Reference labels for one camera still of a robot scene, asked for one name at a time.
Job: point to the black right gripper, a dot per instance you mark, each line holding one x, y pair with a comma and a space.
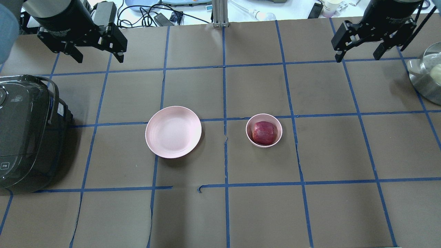
390, 12

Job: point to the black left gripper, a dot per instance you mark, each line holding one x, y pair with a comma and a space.
59, 18

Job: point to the pink bowl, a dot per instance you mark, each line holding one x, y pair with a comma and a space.
263, 117

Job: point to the red apple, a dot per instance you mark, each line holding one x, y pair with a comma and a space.
264, 133

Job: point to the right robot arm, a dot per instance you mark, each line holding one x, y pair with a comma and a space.
402, 3

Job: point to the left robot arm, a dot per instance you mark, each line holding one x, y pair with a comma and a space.
10, 22

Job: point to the blue plate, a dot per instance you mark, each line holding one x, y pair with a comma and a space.
135, 5

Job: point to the pink plate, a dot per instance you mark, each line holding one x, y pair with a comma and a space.
173, 132

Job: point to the purple white cup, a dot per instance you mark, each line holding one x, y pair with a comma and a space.
330, 7

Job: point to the steel steamer pot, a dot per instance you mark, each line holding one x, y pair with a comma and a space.
419, 73

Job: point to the black power adapter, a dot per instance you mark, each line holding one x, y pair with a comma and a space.
162, 21

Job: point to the white steamed bun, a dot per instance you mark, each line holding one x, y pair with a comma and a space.
435, 74

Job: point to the dark grey rice cooker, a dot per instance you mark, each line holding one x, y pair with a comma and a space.
33, 124

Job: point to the light bulb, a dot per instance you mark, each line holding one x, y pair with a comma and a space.
263, 16

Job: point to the aluminium frame post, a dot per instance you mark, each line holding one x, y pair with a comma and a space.
219, 13

